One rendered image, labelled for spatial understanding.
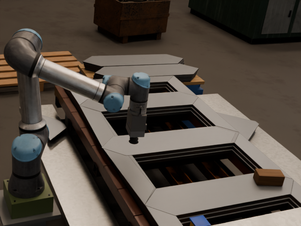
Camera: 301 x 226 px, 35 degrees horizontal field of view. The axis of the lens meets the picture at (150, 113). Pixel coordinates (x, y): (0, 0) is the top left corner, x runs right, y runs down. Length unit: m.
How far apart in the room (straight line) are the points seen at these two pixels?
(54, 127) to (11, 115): 1.72
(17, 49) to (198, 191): 0.92
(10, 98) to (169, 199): 2.95
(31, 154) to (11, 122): 2.28
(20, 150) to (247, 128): 1.38
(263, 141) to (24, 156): 1.41
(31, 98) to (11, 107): 2.49
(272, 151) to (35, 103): 1.35
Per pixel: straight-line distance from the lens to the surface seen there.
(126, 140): 2.29
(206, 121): 2.63
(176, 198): 1.94
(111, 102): 1.79
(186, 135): 2.41
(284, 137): 4.64
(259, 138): 2.81
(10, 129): 4.11
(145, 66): 3.27
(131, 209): 1.91
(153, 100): 2.73
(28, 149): 1.95
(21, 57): 1.79
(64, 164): 2.41
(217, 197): 2.00
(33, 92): 1.99
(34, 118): 2.04
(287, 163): 2.63
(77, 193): 2.22
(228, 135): 2.50
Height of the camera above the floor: 1.99
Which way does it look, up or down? 26 degrees down
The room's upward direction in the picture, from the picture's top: 8 degrees clockwise
